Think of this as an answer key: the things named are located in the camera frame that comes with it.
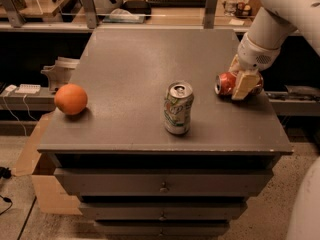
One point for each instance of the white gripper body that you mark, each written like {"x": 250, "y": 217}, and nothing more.
{"x": 255, "y": 56}

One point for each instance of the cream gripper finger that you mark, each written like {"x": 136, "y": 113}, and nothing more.
{"x": 235, "y": 64}
{"x": 246, "y": 81}

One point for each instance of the red coke can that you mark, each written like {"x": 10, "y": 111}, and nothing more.
{"x": 226, "y": 82}

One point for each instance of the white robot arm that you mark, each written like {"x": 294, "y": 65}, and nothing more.
{"x": 261, "y": 44}

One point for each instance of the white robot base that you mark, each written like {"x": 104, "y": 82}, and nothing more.
{"x": 305, "y": 219}

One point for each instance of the green white soda can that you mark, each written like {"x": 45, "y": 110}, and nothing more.
{"x": 177, "y": 107}

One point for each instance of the clear plastic bottle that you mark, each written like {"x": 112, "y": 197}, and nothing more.
{"x": 230, "y": 7}

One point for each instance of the black keyboard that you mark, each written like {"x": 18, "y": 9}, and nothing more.
{"x": 177, "y": 3}

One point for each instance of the top drawer knob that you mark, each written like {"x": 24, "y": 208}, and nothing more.
{"x": 163, "y": 188}

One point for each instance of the grey drawer cabinet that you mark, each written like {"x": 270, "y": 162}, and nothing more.
{"x": 115, "y": 155}

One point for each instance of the orange fruit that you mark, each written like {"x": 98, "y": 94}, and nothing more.
{"x": 71, "y": 99}

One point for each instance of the white power strip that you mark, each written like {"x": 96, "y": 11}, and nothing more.
{"x": 28, "y": 89}

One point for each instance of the cardboard box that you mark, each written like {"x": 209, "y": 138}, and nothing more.
{"x": 51, "y": 196}

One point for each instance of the grey metal bracket part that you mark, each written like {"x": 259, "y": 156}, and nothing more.
{"x": 60, "y": 72}

